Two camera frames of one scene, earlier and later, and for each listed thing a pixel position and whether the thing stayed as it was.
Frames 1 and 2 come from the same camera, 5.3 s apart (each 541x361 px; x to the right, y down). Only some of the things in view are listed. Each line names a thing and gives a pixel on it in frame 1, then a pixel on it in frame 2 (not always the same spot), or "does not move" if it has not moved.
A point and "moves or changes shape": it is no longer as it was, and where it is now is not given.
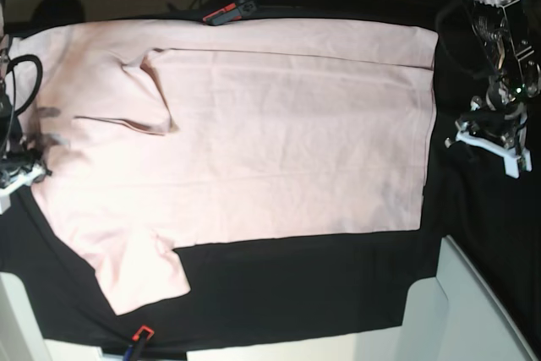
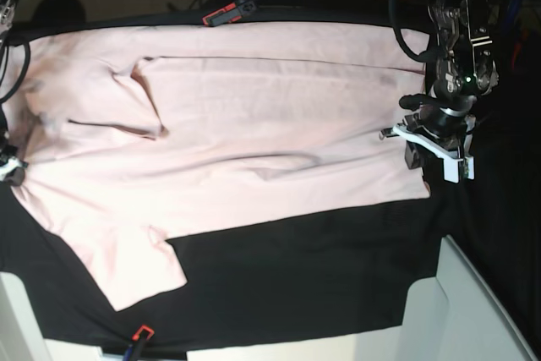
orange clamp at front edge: [134, 352] does not move
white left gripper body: [35, 172] -> [12, 171]
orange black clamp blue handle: [234, 11] does not move
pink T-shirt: [162, 134] moves or changes shape
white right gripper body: [515, 160] -> [451, 158]
